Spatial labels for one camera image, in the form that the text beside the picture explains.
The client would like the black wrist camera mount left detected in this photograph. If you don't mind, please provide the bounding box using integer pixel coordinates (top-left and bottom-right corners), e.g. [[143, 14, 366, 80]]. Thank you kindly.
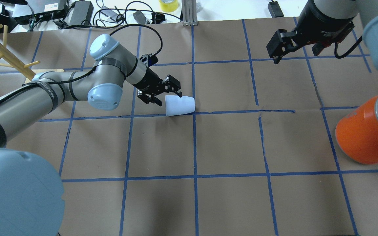
[[139, 53, 159, 68]]

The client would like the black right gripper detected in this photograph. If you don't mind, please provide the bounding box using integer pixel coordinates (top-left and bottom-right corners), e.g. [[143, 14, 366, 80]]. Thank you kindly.
[[266, 29, 329, 65]]

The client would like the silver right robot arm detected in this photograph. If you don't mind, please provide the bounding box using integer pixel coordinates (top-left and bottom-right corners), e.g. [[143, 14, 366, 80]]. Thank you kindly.
[[266, 0, 378, 70]]

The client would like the light blue plastic cup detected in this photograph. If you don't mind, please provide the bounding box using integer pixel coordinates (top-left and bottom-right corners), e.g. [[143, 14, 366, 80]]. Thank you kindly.
[[165, 95, 195, 116]]

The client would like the large orange can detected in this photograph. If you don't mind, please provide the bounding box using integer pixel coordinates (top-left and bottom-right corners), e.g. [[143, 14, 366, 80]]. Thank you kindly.
[[335, 95, 378, 165]]

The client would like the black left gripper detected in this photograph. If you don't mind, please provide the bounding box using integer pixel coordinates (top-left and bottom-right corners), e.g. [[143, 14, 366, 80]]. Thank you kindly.
[[136, 75, 183, 107]]

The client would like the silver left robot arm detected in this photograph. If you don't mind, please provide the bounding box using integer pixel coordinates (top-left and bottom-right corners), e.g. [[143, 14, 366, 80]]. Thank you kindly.
[[0, 34, 182, 236]]

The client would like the black power adapter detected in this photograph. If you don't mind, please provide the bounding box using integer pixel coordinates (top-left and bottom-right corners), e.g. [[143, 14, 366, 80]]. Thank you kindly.
[[69, 0, 94, 26]]

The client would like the yellow tape roll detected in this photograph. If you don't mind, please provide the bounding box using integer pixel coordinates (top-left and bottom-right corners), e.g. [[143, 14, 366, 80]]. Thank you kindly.
[[158, 0, 179, 12]]

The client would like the wooden mug tree stand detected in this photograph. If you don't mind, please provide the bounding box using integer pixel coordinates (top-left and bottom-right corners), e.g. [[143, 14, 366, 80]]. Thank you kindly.
[[0, 24, 65, 83]]

